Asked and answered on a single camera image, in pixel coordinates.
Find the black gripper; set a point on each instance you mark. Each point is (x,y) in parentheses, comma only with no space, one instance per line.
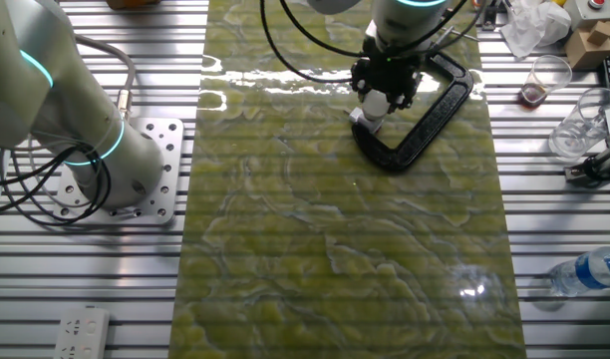
(385,75)

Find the white light bulb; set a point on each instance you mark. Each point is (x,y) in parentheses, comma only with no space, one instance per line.
(375,106)

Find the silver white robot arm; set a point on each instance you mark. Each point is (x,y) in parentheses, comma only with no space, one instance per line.
(61,109)

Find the black C-clamp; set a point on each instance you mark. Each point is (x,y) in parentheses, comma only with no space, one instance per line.
(424,132)

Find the green marble pattern mat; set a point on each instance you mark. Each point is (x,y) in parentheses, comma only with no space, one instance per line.
(335,224)

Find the plastic cup with brown liquid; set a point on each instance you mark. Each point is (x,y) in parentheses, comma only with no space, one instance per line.
(544,82)

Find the crumpled white tissue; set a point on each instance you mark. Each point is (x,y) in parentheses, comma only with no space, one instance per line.
(534,22)

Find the clear plastic cup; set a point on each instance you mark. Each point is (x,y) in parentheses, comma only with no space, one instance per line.
(581,124)

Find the small cardboard box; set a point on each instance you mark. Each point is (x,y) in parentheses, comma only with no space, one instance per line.
(586,52)

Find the grey emergency stop box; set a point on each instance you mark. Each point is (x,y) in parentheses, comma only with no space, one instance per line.
(589,12)

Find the small wooden block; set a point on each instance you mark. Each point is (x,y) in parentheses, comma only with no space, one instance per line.
(601,32)

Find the clear water bottle blue cap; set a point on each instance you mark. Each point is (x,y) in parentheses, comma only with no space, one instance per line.
(589,271)

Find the white power strip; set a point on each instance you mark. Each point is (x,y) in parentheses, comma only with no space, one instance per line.
(81,333)

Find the silver camera with black mount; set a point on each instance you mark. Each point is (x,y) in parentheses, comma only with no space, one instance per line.
(591,169)

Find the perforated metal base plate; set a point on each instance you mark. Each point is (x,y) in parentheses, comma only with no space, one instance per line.
(160,164)

